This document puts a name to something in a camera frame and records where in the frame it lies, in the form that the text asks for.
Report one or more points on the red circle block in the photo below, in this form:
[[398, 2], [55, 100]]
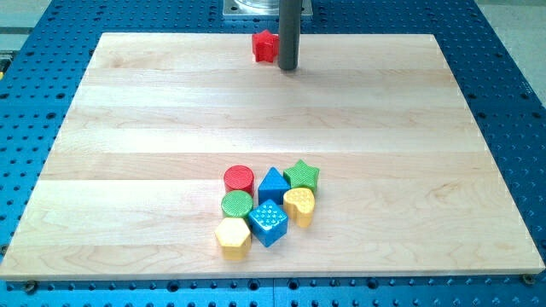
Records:
[[239, 177]]

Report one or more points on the green circle block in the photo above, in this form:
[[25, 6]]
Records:
[[237, 203]]

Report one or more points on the blue triangle block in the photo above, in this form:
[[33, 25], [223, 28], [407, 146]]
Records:
[[273, 187]]

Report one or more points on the green star block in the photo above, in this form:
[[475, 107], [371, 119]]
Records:
[[302, 175]]

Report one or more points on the yellow heart block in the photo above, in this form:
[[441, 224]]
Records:
[[299, 205]]

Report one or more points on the blue cube block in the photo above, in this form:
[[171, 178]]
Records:
[[268, 222]]

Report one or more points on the yellow hexagon block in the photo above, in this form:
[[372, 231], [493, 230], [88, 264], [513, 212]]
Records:
[[234, 238]]

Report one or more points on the red star block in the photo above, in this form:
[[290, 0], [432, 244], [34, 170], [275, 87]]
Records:
[[265, 46]]

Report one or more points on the light wooden board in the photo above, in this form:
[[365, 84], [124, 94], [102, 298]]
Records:
[[132, 185]]

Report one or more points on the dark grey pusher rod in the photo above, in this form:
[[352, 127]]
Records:
[[288, 33]]

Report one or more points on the blue perforated metal table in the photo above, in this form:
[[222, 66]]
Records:
[[44, 76]]

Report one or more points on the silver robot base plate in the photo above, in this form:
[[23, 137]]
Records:
[[240, 9]]

